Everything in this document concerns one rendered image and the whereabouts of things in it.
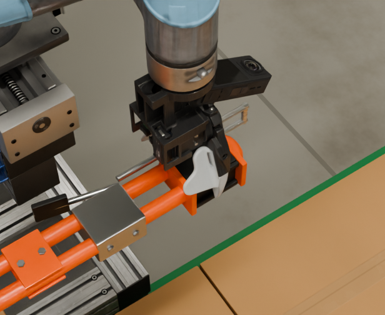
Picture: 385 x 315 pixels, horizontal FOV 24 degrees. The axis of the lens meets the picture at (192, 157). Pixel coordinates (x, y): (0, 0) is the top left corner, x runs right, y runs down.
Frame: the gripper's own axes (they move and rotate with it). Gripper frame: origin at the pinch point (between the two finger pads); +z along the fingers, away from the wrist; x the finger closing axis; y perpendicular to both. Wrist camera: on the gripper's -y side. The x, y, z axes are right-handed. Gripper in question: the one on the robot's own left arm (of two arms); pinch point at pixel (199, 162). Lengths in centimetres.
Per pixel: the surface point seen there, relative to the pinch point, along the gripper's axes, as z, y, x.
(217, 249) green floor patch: 120, -35, -41
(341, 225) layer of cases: 66, -41, -7
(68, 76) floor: 120, -32, -115
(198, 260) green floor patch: 120, -28, -41
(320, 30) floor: 120, -107, -85
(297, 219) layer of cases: 66, -34, -13
